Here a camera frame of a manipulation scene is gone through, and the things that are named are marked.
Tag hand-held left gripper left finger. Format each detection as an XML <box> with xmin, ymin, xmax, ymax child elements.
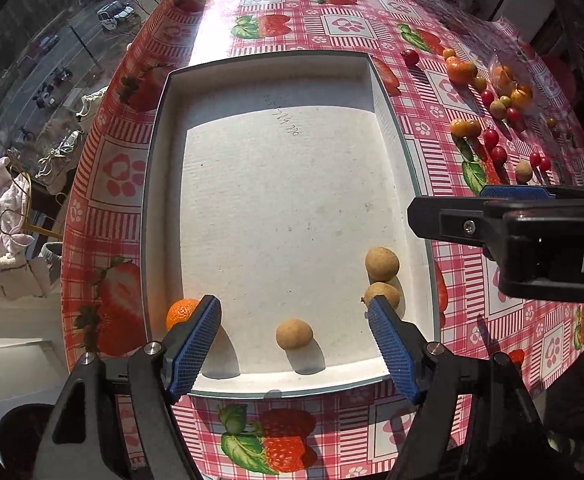
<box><xmin>34</xmin><ymin>295</ymin><xmax>223</xmax><ymax>480</ymax></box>

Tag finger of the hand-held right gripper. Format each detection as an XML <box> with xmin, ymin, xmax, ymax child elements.
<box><xmin>407</xmin><ymin>196</ymin><xmax>511</xmax><ymax>261</ymax></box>
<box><xmin>478</xmin><ymin>184</ymin><xmax>584</xmax><ymax>201</ymax></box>

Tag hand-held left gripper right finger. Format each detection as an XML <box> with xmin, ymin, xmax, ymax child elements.
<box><xmin>366</xmin><ymin>295</ymin><xmax>560</xmax><ymax>480</ymax></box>

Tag small orange mandarin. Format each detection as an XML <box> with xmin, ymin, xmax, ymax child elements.
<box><xmin>166</xmin><ymin>298</ymin><xmax>201</xmax><ymax>332</ymax></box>

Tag white cardboard box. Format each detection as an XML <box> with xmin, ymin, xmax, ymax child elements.
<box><xmin>140</xmin><ymin>50</ymin><xmax>445</xmax><ymax>400</ymax></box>

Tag clear plastic bag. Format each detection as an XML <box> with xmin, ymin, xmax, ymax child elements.
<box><xmin>488</xmin><ymin>50</ymin><xmax>548</xmax><ymax>121</ymax></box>

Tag dark round stool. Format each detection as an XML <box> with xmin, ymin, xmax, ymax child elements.
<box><xmin>0</xmin><ymin>403</ymin><xmax>56</xmax><ymax>478</ymax></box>

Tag white towel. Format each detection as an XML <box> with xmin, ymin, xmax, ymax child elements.
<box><xmin>0</xmin><ymin>240</ymin><xmax>52</xmax><ymax>301</ymax></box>

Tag strawberry print checked tablecloth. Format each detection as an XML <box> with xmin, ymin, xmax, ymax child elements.
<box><xmin>59</xmin><ymin>0</ymin><xmax>584</xmax><ymax>478</ymax></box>

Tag pink clothes on hanger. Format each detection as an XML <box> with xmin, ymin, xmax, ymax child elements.
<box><xmin>0</xmin><ymin>156</ymin><xmax>35</xmax><ymax>256</ymax></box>

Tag white van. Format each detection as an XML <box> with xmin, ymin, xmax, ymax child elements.
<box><xmin>96</xmin><ymin>1</ymin><xmax>135</xmax><ymax>32</ymax></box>

